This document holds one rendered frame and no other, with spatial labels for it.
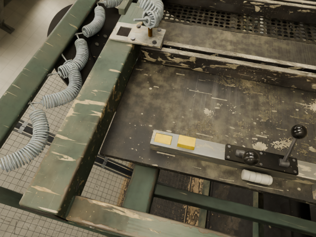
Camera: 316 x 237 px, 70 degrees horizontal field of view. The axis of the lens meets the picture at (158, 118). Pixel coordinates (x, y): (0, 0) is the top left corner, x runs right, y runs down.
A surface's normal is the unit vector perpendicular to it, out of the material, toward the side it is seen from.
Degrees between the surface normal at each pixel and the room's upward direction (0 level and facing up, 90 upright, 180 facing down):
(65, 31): 90
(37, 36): 90
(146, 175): 57
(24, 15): 90
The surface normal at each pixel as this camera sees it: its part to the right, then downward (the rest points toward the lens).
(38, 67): 0.54, -0.34
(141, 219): 0.01, -0.54
